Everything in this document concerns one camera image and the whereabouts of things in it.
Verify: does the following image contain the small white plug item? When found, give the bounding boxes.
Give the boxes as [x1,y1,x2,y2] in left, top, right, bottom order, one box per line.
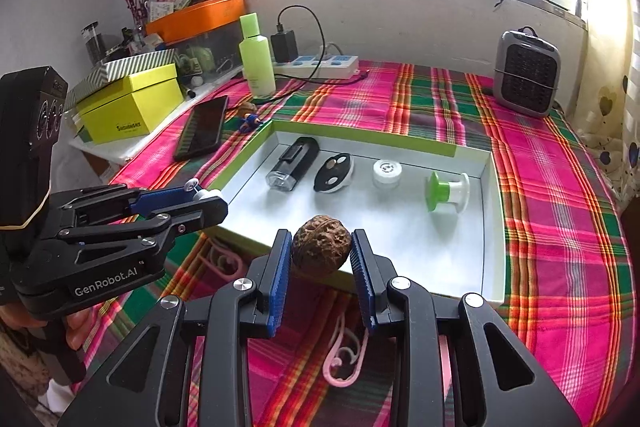
[183,178,222,200]

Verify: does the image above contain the brown walnut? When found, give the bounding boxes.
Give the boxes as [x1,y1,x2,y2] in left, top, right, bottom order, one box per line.
[292,215,352,279]

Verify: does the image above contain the black white oval device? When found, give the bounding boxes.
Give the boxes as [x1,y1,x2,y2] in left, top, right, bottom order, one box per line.
[314,153,355,194]

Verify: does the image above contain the pink clip with grey spring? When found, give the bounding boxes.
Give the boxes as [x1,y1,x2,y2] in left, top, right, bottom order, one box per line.
[322,313,369,388]

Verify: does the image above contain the green white spool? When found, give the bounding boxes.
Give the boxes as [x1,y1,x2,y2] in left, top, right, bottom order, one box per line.
[425,172,471,213]

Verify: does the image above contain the person's left hand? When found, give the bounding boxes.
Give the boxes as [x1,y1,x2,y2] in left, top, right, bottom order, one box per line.
[0,300,97,351]

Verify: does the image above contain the black smartphone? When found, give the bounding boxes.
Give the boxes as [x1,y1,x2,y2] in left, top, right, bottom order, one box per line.
[172,95,229,161]

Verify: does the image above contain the plaid pink green blanket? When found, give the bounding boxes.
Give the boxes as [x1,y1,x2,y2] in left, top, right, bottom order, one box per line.
[74,59,637,427]

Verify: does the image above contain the yellow box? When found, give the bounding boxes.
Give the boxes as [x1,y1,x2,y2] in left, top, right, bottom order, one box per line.
[76,63,184,144]

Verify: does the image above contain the small blue toy figure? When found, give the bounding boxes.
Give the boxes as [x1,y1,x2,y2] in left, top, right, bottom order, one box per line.
[238,102,262,134]

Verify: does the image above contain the black bike light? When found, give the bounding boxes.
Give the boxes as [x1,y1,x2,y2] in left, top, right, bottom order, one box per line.
[266,136,320,192]

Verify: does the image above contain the striped green white box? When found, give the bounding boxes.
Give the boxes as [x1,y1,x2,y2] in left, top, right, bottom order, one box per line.
[65,49,177,109]

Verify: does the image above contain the green lotion bottle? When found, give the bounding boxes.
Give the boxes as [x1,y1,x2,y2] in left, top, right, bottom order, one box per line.
[239,13,276,98]

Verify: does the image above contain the dark glass jar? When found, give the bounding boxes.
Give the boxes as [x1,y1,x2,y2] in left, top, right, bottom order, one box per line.
[80,22,106,65]

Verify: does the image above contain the orange tray box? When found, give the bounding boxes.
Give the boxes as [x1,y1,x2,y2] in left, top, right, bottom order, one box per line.
[145,0,245,44]

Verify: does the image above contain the green white cardboard tray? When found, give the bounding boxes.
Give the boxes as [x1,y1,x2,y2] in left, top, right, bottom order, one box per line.
[207,120,506,306]

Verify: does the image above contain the white power strip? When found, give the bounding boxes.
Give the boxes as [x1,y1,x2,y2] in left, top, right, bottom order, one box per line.
[273,55,360,79]

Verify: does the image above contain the small white round jar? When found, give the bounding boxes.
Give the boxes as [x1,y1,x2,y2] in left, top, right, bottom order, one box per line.
[372,158,402,190]

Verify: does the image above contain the heart patterned curtain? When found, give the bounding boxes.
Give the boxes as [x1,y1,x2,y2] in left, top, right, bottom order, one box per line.
[572,0,639,212]

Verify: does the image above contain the grey space heater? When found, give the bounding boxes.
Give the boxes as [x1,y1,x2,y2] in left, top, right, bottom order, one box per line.
[492,26,561,118]

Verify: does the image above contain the black charger with cable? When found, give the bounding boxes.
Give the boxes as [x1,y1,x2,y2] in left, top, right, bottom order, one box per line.
[254,4,326,106]

